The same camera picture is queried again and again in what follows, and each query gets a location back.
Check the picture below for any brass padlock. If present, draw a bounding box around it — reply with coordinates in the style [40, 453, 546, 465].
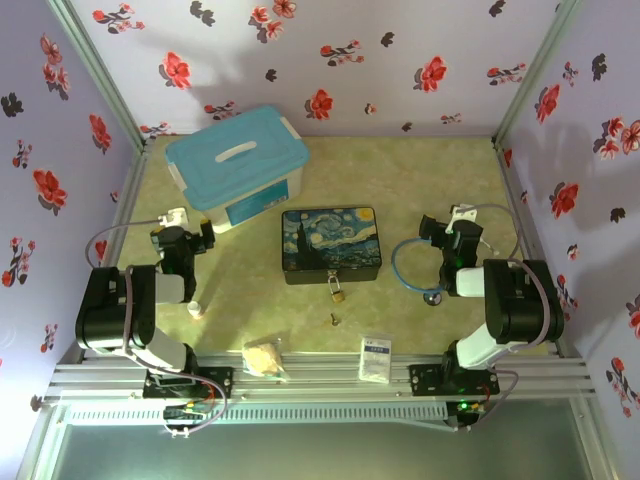
[327, 269, 347, 305]

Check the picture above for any aluminium corner post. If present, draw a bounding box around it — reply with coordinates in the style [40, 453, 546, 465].
[46, 0, 151, 151]
[491, 0, 585, 147]

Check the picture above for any grey left arm cable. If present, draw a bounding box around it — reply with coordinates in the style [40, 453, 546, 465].
[83, 219, 231, 439]

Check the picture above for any small white zip packet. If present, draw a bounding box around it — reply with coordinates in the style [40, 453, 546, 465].
[358, 335, 393, 385]

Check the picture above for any blue lidded plastic storage box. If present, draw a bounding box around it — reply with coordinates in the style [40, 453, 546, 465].
[164, 103, 311, 235]

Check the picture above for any clear bag with beige contents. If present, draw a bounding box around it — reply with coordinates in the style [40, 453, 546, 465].
[241, 338, 290, 384]

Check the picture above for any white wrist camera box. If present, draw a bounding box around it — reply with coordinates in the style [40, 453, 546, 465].
[447, 203, 479, 234]
[158, 207, 189, 227]

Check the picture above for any aluminium front frame rail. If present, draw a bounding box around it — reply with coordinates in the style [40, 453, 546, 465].
[43, 347, 597, 407]

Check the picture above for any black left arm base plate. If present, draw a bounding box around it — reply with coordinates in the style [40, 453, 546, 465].
[142, 365, 235, 400]

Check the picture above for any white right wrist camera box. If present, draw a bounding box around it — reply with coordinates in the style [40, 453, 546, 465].
[447, 203, 479, 234]

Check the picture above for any aluminium side rail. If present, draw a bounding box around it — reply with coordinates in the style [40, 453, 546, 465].
[492, 139, 584, 359]
[59, 139, 154, 364]

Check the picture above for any starry night tin box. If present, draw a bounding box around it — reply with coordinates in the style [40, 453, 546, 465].
[281, 204, 384, 286]

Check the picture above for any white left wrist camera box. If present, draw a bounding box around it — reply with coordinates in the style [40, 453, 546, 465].
[158, 207, 189, 227]

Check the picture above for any white slotted cable duct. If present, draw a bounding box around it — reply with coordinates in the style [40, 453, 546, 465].
[66, 402, 450, 427]

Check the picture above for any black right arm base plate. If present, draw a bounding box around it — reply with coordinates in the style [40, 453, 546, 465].
[408, 363, 501, 398]

